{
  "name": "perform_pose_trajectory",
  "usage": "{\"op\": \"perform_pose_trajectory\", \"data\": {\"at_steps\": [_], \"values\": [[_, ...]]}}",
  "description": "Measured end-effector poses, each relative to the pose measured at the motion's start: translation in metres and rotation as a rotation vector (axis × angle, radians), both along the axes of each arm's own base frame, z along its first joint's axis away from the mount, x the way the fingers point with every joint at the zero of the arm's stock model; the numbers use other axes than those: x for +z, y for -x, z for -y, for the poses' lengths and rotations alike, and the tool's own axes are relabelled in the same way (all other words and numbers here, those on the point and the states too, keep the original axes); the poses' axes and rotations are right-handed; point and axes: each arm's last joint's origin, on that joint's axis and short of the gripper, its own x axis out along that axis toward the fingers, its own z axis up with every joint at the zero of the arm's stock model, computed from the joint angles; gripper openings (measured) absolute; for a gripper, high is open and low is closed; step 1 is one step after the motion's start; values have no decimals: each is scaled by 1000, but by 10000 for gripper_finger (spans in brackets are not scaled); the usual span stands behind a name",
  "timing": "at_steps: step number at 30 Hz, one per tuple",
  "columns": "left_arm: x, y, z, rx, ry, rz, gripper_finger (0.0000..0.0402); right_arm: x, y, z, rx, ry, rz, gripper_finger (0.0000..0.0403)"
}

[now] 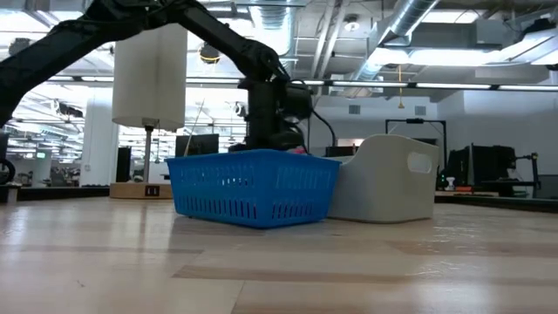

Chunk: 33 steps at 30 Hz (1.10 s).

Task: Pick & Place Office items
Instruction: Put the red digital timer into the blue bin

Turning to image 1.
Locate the white shade wooden table lamp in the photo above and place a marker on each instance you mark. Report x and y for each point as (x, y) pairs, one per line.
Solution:
(148, 87)

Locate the black tower speaker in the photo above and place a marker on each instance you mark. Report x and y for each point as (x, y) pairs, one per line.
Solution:
(123, 165)

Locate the small orange object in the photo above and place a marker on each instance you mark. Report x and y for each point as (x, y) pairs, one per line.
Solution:
(463, 188)

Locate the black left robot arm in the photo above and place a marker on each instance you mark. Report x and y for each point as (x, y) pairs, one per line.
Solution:
(65, 48)

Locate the small white object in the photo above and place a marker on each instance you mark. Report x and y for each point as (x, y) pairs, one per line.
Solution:
(450, 182)

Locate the small red box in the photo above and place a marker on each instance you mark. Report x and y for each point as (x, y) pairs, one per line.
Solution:
(300, 151)

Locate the black gantry frame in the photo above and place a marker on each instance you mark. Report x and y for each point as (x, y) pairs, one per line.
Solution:
(416, 120)

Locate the grey plastic bin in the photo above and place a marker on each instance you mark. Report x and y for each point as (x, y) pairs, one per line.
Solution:
(388, 183)

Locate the black background monitor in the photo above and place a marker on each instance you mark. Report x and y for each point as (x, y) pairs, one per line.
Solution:
(457, 161)
(198, 145)
(492, 163)

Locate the blue plastic mesh basket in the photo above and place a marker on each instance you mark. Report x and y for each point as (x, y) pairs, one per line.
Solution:
(253, 187)

